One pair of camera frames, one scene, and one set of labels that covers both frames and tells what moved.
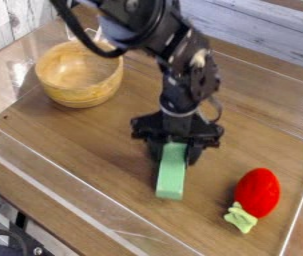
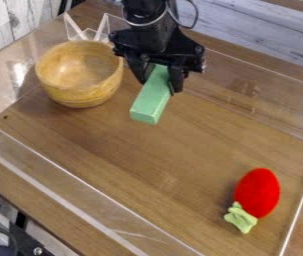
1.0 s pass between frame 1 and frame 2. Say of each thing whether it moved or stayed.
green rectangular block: moved
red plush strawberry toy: stayed
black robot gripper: moved
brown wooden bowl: stayed
